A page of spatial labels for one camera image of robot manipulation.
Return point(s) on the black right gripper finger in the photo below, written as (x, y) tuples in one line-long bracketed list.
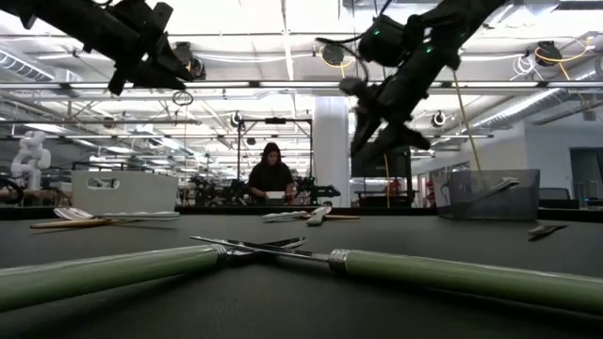
[(367, 132), (396, 141)]

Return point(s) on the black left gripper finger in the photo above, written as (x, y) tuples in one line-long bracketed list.
[(160, 80), (174, 63)]

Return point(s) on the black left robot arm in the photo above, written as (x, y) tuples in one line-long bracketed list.
[(70, 23)]

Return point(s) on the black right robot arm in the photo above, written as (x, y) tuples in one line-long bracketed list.
[(447, 42)]

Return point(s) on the black background robot arm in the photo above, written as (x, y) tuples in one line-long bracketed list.
[(325, 190), (212, 190)]

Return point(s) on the white column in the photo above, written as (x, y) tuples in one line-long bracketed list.
[(330, 155)]

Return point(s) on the person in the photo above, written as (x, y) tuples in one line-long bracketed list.
[(271, 176)]

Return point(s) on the small white box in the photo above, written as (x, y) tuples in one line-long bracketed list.
[(275, 195)]

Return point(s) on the white plastic bin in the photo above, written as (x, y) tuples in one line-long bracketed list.
[(141, 193)]

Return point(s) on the grey cutlery piece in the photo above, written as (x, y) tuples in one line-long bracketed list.
[(501, 186)]

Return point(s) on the white humanoid robot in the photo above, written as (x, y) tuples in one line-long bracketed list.
[(30, 160)]

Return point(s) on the wooden knife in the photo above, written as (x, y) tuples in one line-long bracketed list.
[(70, 224)]

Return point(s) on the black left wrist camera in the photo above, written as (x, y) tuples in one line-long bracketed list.
[(146, 19)]

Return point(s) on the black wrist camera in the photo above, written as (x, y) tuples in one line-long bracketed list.
[(384, 40), (146, 19)]

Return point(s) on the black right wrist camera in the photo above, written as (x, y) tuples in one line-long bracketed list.
[(384, 40)]

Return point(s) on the black rig frame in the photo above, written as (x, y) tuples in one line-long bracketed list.
[(275, 120)]

